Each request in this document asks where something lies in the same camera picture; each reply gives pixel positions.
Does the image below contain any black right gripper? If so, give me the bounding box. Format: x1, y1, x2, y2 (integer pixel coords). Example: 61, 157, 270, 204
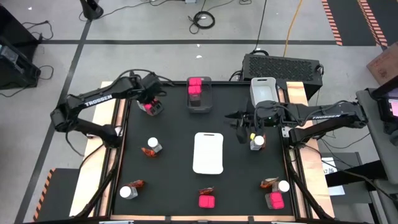
224, 100, 285, 144

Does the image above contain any white paper sheet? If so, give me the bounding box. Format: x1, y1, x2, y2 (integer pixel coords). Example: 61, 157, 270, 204
322, 157, 346, 197

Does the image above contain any grey desk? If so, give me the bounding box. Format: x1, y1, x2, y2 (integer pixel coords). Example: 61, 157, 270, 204
355, 88, 398, 184

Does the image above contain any black equipment case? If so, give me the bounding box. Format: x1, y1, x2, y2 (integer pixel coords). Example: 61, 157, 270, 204
0, 37, 42, 91

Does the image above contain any monitor with pink screen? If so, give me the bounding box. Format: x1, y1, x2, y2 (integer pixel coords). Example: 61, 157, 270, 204
371, 76, 398, 134

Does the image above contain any thin black floor cable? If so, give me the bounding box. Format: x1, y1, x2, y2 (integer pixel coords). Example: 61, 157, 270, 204
21, 20, 54, 41
0, 64, 55, 98

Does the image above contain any black perforated metal box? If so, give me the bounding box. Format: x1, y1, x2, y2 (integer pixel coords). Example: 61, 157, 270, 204
241, 53, 325, 101

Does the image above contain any black stand base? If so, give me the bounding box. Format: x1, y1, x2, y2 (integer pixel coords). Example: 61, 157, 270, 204
79, 0, 105, 21

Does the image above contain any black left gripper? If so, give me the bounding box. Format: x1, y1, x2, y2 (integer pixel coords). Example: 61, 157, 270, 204
138, 72, 165, 115

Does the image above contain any white plastic bin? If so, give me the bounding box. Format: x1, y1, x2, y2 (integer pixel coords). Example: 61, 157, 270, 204
192, 132, 224, 175

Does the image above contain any black power cable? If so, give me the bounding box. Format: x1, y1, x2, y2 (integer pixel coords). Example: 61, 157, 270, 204
250, 0, 271, 57

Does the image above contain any black orange striped floor mat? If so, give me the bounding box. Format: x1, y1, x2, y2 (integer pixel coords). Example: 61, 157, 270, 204
32, 167, 80, 222
322, 0, 398, 47

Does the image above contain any light grey plastic bin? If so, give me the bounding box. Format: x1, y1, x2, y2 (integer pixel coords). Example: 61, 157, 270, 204
249, 77, 282, 108

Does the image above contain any dark grey plastic bin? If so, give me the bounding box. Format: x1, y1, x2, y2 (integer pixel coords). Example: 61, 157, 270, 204
185, 76, 214, 114

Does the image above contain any brown cardboard box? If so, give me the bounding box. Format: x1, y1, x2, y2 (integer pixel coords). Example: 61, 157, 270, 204
366, 42, 398, 86

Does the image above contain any coiled black cable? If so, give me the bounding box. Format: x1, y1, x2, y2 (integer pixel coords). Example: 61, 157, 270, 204
187, 11, 216, 34

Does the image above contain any black cabinet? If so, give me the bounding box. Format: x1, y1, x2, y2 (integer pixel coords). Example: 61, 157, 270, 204
0, 4, 41, 47

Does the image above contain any yellow floor cable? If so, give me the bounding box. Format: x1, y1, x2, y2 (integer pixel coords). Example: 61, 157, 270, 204
282, 0, 304, 58

